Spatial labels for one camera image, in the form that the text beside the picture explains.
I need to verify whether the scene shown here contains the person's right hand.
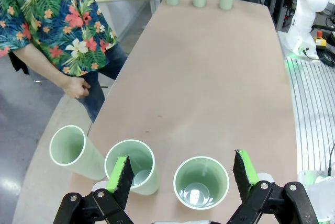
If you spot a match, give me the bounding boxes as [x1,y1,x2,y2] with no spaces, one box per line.
[60,76,92,99]

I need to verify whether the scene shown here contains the black cable bundle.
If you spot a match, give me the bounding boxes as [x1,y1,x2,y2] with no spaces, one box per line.
[317,48,335,68]

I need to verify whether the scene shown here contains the person's right forearm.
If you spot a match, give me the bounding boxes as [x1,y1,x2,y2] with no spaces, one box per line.
[13,42,71,90]

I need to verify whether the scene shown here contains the person in floral shirt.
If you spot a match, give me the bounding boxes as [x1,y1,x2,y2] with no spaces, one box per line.
[0,0,118,77]

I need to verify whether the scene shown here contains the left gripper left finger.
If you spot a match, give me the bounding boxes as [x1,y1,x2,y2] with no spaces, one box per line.
[53,155,136,224]

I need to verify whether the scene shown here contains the striped aluminium mounting plate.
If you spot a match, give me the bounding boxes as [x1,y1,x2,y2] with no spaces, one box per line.
[277,31,335,172]

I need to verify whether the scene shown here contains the thin black cable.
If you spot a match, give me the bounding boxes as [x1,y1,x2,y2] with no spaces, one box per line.
[326,142,335,177]

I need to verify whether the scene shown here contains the yellow emergency stop box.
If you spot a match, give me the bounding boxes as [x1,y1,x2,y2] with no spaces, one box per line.
[315,30,327,49]

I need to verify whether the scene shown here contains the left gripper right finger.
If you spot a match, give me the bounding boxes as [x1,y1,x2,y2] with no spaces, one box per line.
[226,149,319,224]

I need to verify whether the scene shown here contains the dark blue jeans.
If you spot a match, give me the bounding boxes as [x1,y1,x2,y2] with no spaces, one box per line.
[75,42,128,124]

